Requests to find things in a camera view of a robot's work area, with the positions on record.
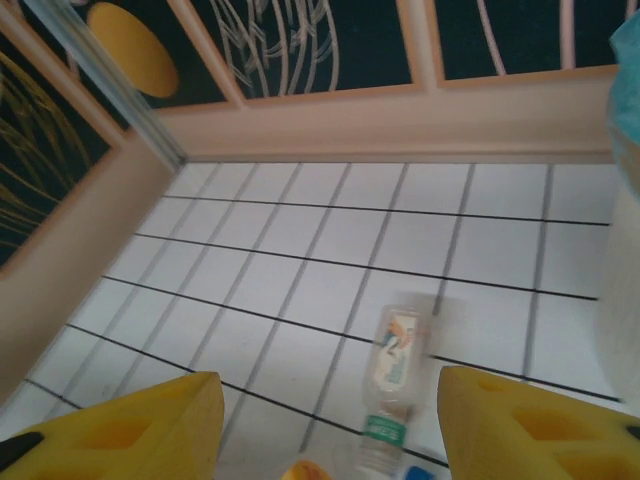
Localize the aluminium corner post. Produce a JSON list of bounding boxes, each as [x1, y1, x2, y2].
[[29, 0, 189, 169]]

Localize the orange label bottle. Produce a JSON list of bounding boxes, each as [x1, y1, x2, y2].
[[279, 459, 332, 480]]

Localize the clear bottle green label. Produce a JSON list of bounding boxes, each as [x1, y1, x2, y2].
[[352, 303, 437, 474]]

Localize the clear bottle blue cap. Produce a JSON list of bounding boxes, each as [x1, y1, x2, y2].
[[394, 464, 442, 480]]

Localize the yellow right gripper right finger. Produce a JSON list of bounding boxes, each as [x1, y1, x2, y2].
[[437, 365, 640, 480]]

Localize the white round waste bin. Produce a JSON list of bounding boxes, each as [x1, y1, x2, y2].
[[594, 182, 640, 404]]

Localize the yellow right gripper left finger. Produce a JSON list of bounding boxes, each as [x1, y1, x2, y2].
[[0, 370, 225, 480]]

